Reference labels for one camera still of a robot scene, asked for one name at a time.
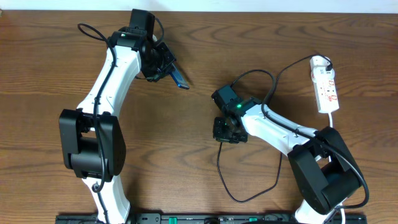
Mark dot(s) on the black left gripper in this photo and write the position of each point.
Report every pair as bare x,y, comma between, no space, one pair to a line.
166,58

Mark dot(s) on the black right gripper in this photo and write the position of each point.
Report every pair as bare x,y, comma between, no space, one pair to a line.
226,130

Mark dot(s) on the blue smartphone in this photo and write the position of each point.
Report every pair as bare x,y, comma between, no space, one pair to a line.
178,78

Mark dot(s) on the white power strip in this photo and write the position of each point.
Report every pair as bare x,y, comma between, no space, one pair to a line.
323,78

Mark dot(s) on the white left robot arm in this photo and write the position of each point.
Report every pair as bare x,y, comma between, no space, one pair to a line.
92,141

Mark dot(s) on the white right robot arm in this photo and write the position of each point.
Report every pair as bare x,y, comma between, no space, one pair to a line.
325,171

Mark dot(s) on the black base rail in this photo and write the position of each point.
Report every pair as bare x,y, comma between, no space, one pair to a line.
156,218

